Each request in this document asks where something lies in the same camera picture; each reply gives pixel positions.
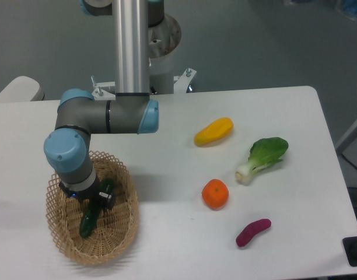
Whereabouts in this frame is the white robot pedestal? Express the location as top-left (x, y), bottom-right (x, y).
top-left (90, 13), bottom-right (198, 99)

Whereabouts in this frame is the orange tangerine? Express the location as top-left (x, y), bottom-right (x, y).
top-left (201, 178), bottom-right (229, 210)

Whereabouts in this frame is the white chair back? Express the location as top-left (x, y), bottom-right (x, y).
top-left (0, 76), bottom-right (45, 103)

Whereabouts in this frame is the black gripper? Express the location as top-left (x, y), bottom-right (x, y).
top-left (59, 177), bottom-right (116, 211)

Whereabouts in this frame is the white furniture at right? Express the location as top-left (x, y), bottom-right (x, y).
top-left (334, 119), bottom-right (357, 154)

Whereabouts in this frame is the green bok choy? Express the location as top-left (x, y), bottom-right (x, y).
top-left (235, 137), bottom-right (289, 185)

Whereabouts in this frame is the woven wicker basket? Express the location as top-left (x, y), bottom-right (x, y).
top-left (46, 151), bottom-right (139, 265)

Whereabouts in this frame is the purple sweet potato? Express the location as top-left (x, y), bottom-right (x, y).
top-left (236, 219), bottom-right (272, 247)

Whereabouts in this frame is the yellow mango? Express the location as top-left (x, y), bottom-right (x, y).
top-left (194, 117), bottom-right (233, 146)

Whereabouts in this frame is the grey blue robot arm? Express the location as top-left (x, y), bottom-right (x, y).
top-left (44, 1), bottom-right (165, 209)

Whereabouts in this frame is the green cucumber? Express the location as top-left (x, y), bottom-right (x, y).
top-left (79, 178), bottom-right (115, 239)

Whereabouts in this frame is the black device at table edge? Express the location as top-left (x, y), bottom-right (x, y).
top-left (342, 236), bottom-right (357, 267)

